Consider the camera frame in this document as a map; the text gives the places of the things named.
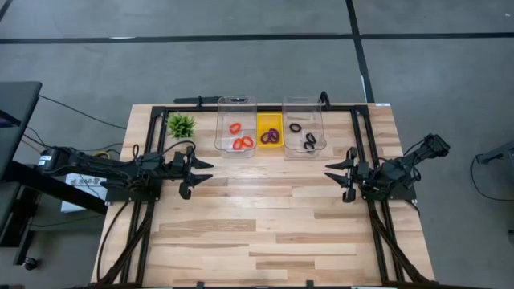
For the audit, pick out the black desk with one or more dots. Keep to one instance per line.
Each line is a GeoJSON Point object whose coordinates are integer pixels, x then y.
{"type": "Point", "coordinates": [18, 112]}

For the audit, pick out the clear plastic bin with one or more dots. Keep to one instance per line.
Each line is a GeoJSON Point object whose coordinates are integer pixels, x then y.
{"type": "Point", "coordinates": [317, 120]}
{"type": "Point", "coordinates": [225, 108]}

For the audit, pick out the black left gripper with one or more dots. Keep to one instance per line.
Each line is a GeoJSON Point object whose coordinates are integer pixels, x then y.
{"type": "Point", "coordinates": [184, 168]}

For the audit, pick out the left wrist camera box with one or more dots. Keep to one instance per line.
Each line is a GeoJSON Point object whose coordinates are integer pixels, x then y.
{"type": "Point", "coordinates": [152, 157]}

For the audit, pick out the green plant in white pot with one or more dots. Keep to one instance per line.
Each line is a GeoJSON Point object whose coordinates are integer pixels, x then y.
{"type": "Point", "coordinates": [180, 126]}

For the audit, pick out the yellow plastic basket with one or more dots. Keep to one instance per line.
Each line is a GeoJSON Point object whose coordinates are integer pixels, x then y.
{"type": "Point", "coordinates": [270, 120]}

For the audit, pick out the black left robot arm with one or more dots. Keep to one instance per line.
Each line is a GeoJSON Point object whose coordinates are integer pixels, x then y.
{"type": "Point", "coordinates": [92, 164]}

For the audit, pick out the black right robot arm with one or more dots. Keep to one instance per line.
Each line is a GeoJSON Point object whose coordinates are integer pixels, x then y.
{"type": "Point", "coordinates": [401, 170]}

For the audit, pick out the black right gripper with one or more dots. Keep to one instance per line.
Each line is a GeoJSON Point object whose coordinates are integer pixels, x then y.
{"type": "Point", "coordinates": [357, 172]}

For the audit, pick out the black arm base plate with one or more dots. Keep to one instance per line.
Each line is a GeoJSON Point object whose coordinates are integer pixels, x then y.
{"type": "Point", "coordinates": [128, 196]}
{"type": "Point", "coordinates": [405, 196]}

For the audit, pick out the black table clamp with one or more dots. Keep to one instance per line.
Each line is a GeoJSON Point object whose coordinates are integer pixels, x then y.
{"type": "Point", "coordinates": [324, 98]}

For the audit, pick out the white printed paper sheet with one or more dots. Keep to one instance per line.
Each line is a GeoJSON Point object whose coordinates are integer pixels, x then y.
{"type": "Point", "coordinates": [80, 202]}

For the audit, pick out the black caster wheel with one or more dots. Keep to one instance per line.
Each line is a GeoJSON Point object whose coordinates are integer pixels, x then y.
{"type": "Point", "coordinates": [29, 263]}

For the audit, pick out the black metal table frame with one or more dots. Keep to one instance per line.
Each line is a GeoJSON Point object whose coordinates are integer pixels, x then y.
{"type": "Point", "coordinates": [184, 108]}

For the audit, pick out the white label sticker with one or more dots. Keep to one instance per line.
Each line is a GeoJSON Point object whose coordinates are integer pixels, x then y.
{"type": "Point", "coordinates": [383, 104]}

